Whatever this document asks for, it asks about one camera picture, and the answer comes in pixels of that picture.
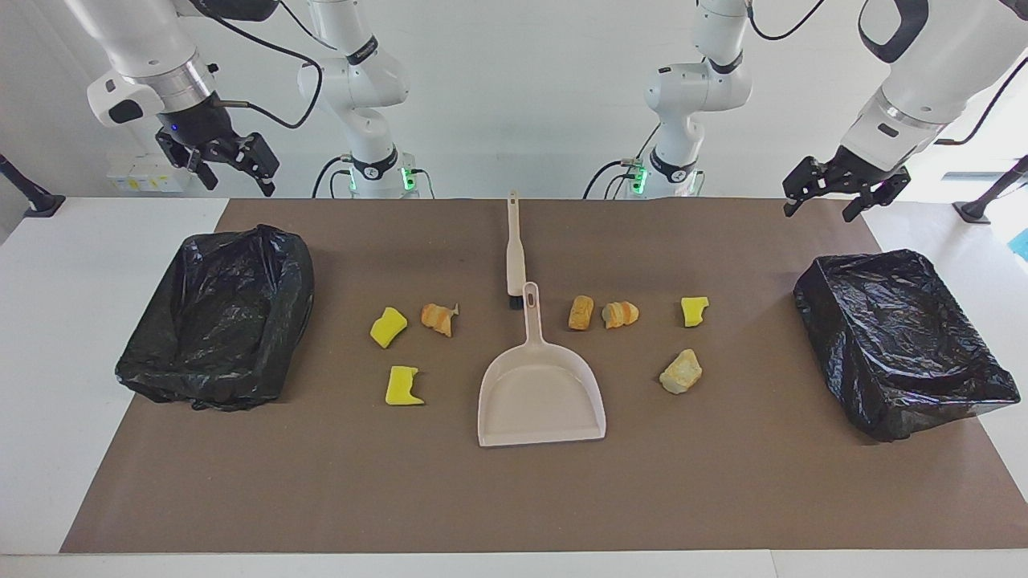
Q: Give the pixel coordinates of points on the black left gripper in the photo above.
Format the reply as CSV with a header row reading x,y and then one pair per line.
x,y
859,172

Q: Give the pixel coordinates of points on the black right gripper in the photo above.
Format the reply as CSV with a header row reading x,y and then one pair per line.
x,y
197,122

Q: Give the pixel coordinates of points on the small yellow sponge piece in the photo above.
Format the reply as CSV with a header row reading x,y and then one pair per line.
x,y
694,311

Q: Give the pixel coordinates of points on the curved yellow sponge piece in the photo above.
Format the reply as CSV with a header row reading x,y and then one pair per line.
x,y
388,327

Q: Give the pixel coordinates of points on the pale bread chunk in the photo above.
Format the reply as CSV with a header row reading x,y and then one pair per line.
x,y
681,372

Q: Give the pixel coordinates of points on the striped orange croissant piece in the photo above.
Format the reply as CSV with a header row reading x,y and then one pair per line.
x,y
620,315

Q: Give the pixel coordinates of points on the orange croissant with torn tail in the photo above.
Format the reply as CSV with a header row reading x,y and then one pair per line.
x,y
438,319

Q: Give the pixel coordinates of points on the notched yellow sponge piece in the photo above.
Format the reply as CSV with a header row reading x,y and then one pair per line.
x,y
401,389

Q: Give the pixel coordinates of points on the brown bread roll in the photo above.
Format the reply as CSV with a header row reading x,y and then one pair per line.
x,y
581,313

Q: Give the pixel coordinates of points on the beige plastic dustpan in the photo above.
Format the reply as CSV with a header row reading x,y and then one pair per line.
x,y
538,401

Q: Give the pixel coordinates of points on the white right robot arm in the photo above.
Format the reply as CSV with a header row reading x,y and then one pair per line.
x,y
357,80

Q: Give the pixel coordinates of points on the bin with black bag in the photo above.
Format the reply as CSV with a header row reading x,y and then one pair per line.
x,y
225,321
899,345

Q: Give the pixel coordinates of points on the blue object at edge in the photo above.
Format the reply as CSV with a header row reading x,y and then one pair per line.
x,y
1021,243

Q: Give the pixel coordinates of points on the brown table mat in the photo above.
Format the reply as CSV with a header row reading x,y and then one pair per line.
x,y
514,498

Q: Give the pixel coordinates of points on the white wall socket boxes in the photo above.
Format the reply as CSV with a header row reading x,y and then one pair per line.
x,y
148,172

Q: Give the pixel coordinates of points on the black camera stand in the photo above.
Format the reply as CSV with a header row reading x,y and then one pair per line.
x,y
40,202
976,210

